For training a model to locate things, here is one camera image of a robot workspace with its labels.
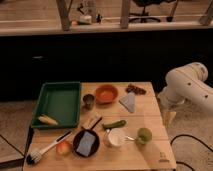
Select red peach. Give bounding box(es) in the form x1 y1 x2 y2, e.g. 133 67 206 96
56 140 71 155

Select wooden table leg middle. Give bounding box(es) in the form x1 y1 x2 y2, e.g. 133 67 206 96
120 0 130 29

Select wooden table leg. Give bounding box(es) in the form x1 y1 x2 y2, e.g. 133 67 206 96
120 0 130 29
56 0 72 31

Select white paper cup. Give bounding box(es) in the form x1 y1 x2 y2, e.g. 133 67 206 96
106 128 125 148

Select brown grape bunch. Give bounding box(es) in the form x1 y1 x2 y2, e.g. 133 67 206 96
125 84 146 95

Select grey towel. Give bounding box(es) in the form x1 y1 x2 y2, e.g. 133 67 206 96
119 92 135 113

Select blue sponge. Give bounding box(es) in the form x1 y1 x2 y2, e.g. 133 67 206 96
77 132 95 156

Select black floor cable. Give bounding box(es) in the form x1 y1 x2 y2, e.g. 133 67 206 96
170 133 213 171

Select white dish brush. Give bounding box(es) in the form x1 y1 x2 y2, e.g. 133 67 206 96
26 131 71 165

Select green apple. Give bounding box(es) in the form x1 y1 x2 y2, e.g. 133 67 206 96
137 128 152 145

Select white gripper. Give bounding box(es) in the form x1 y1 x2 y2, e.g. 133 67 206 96
157 94 184 127

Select orange bowl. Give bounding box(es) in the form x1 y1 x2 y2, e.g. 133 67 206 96
95 84 118 104

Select yellow corn cob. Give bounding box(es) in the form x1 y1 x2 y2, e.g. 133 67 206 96
38 115 58 125

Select small metal cup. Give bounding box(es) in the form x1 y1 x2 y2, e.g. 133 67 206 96
83 94 95 110

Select green cucumber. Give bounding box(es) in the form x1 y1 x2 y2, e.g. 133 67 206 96
102 120 126 130

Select wooden table leg left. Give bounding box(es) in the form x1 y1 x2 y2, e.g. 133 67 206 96
56 0 72 31

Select green plastic tray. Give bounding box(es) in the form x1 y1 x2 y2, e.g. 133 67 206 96
31 82 81 129

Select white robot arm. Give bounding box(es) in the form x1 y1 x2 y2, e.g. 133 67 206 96
157 62 213 127

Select black office chair base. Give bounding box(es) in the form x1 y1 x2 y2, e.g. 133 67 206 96
129 0 160 23

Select black frying pan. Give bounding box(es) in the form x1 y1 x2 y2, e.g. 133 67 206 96
73 119 101 158

